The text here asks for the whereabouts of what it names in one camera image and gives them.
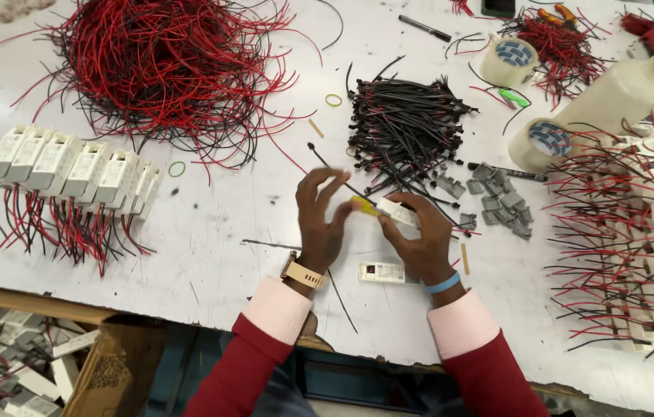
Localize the beige strap wristwatch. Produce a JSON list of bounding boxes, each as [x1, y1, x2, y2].
[[280, 251, 328, 290]]

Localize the pile of grey plastic clips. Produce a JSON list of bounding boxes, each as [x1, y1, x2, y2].
[[436, 161, 536, 241]]

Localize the black pen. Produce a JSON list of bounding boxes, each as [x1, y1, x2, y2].
[[398, 14, 453, 43]]

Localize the person's left hand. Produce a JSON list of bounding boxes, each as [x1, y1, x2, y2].
[[295, 167, 357, 275]]

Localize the green utility cutter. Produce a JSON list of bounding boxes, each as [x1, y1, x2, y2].
[[497, 87, 531, 110]]

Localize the black marker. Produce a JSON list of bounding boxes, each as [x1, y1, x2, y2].
[[466, 161, 549, 183]]

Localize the grey cable tie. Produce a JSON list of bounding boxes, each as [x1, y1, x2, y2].
[[242, 238, 303, 251]]

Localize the white driver module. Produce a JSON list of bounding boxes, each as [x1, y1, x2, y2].
[[358, 262, 408, 286], [376, 197, 422, 230]]

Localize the blue wristband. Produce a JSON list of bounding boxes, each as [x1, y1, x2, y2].
[[424, 271, 462, 295]]

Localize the person's right hand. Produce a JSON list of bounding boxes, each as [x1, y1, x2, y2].
[[377, 192, 457, 287]]

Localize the heap of red black wires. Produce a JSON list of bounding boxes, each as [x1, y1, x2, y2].
[[0, 0, 345, 186]]

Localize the clear tape roll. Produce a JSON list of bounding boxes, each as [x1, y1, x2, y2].
[[479, 35, 540, 88], [508, 118, 573, 173]]

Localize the white plastic bottle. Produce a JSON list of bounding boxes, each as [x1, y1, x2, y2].
[[553, 45, 654, 137]]

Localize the red wire bundle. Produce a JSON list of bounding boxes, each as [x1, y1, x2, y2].
[[619, 10, 654, 38]]

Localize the small heap of red wires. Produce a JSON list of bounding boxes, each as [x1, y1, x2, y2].
[[498, 8, 614, 108]]

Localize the cardboard box of white drivers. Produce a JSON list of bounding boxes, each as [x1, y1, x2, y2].
[[0, 301, 168, 417]]

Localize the heap of wired white drivers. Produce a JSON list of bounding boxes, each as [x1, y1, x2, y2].
[[542, 113, 654, 361]]

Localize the orange handled pliers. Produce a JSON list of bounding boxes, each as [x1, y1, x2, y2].
[[537, 3, 578, 27]]

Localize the long black cable tie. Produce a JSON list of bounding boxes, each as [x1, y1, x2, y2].
[[306, 142, 375, 205]]

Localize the pile of black cable ties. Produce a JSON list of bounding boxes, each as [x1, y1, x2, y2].
[[346, 56, 479, 200]]

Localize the row of wired white drivers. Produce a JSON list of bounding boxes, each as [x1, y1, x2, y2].
[[0, 123, 164, 278]]

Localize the thin black cable tie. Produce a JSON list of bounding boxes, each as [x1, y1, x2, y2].
[[326, 269, 359, 335]]

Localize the yellow plastic tool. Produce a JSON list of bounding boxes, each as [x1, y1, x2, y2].
[[351, 196, 384, 219]]

